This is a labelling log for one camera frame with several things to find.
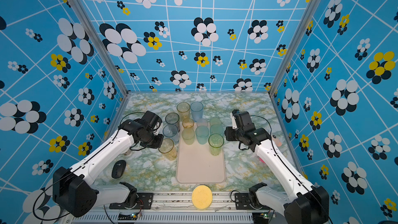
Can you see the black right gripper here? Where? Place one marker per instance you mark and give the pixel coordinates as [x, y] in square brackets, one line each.
[228, 133]

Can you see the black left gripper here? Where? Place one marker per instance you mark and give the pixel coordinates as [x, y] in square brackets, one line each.
[160, 137]

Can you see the grey-blue glass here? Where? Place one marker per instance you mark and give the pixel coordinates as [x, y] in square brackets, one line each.
[170, 131]

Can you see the yellow glass column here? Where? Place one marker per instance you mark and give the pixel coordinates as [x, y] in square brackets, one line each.
[168, 149]

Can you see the tall green-teal glass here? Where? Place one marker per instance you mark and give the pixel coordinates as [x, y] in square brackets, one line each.
[217, 129]

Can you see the green glass column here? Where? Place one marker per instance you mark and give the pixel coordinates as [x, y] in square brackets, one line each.
[216, 142]

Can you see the pale green glass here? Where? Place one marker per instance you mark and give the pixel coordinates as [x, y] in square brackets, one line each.
[215, 121]
[188, 136]

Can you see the tall teal glass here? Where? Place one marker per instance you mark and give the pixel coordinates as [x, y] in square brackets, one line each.
[202, 134]

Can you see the small amber glass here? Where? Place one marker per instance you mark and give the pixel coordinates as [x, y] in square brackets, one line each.
[188, 123]

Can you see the small clear glass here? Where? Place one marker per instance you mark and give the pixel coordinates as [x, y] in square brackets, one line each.
[202, 122]

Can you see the tall blue glass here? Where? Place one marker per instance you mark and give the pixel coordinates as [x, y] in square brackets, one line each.
[197, 109]

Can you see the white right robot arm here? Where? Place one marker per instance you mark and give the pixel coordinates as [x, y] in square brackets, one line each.
[302, 202]

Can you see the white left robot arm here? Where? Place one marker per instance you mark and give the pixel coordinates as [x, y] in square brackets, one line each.
[73, 188]

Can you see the pale pink rectangular tray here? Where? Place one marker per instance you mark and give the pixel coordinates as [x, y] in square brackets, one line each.
[196, 165]

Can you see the white tape roll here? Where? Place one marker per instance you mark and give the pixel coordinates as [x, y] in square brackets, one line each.
[127, 153]

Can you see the grey glass rear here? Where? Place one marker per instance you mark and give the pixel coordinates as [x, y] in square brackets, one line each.
[173, 119]

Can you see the pink plush doll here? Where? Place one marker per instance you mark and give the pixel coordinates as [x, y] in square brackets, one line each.
[277, 141]

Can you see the tall amber glass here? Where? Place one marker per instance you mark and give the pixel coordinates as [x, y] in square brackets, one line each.
[183, 109]

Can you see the black computer mouse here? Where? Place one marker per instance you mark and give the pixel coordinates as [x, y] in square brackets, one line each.
[118, 169]

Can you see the yellow round sponge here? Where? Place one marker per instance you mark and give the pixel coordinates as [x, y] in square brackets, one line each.
[202, 197]

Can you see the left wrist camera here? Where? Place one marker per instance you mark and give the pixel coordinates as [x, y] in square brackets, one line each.
[151, 121]

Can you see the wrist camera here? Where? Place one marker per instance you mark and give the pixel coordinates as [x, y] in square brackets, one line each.
[151, 121]
[243, 120]

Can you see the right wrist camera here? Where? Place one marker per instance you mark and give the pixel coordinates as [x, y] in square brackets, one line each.
[243, 120]

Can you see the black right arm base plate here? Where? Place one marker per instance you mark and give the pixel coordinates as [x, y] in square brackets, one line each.
[242, 202]

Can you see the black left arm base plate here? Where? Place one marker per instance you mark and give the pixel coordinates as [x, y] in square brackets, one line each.
[143, 201]

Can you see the aluminium front rail frame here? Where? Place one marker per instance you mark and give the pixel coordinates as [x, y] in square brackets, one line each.
[173, 207]

